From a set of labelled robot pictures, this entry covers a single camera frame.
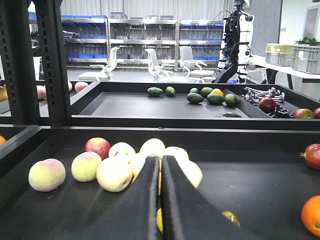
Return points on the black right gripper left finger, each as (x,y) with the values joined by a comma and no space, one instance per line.
(134,215)

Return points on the red apple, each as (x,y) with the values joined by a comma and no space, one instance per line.
(98,145)

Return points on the peach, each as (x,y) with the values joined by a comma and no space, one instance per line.
(46,175)
(84,166)

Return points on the white humanoid robot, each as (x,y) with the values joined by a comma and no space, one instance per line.
(235,48)

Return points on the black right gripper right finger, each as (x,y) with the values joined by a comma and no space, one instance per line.
(187,215)

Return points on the black wood produce stand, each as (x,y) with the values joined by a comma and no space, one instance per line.
(252,170)

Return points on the yellow lemon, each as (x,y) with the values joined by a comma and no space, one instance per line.
(159,220)

